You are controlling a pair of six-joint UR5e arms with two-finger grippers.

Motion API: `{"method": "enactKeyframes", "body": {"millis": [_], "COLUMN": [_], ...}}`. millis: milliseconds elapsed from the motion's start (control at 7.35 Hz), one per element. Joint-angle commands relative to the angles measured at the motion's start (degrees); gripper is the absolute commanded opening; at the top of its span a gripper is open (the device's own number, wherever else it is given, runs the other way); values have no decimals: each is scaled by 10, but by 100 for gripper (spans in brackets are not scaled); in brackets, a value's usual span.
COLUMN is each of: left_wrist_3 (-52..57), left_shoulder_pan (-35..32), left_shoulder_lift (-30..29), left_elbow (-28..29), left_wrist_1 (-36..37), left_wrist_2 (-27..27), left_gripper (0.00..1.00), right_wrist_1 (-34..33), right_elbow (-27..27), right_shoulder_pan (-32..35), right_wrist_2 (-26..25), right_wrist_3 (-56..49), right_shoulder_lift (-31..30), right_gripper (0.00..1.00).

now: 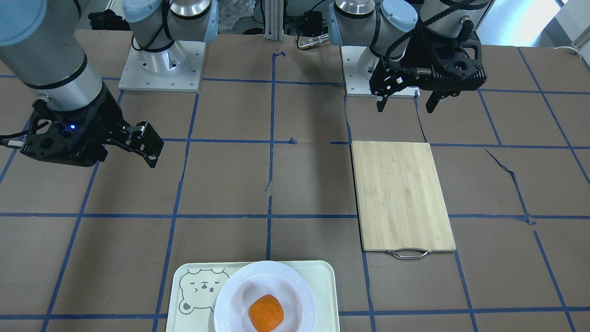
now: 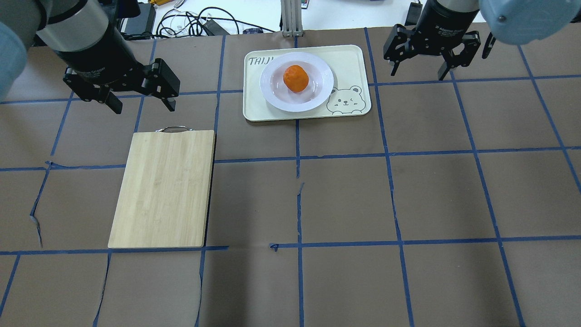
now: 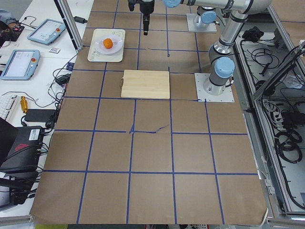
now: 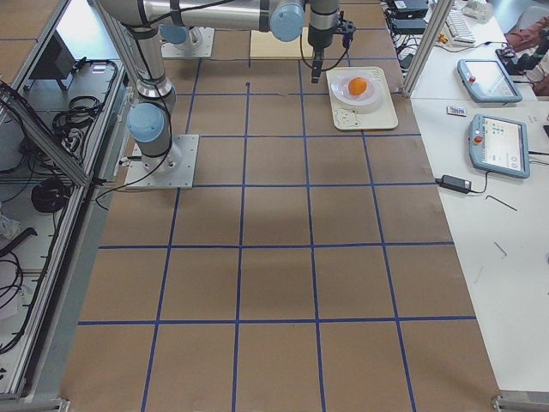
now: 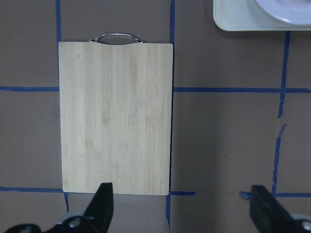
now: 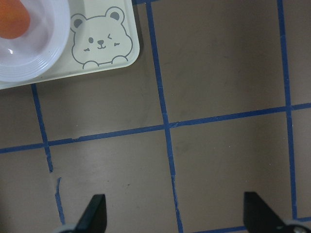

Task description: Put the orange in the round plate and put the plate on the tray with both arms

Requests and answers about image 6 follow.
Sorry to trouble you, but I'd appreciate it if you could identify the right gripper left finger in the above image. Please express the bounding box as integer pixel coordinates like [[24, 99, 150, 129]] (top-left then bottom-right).
[[53, 194, 107, 233]]

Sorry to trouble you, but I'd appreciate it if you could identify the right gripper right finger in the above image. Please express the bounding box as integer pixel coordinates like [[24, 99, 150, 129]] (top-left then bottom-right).
[[243, 192, 311, 233]]

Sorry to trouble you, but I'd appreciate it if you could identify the white ribbed bowl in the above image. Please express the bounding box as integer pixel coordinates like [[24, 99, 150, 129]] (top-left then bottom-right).
[[0, 0, 70, 83]]

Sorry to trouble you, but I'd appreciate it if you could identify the orange fruit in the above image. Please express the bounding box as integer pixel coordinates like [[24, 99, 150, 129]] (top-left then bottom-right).
[[0, 0, 31, 39]]

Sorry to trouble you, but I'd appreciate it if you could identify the cream bear tray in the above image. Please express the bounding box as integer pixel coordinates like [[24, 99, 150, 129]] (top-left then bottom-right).
[[0, 0, 140, 89]]

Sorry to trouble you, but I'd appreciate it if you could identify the brown paper table cover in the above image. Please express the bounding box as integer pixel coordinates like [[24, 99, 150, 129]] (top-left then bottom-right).
[[0, 0, 311, 233]]

